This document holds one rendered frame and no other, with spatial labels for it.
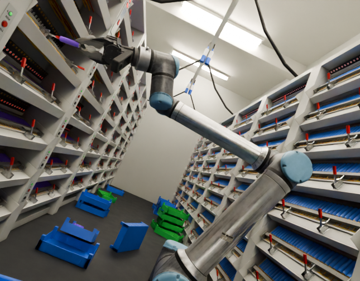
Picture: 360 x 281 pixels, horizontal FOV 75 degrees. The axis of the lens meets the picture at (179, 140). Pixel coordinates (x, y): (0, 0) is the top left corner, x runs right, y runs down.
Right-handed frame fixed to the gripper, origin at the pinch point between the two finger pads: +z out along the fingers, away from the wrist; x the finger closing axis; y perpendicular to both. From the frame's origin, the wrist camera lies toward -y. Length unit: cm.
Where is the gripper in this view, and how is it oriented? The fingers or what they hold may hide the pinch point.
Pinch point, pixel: (78, 45)
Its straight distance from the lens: 94.0
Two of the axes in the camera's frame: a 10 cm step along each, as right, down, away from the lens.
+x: 3.5, -7.0, -6.2
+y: -2.0, -7.0, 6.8
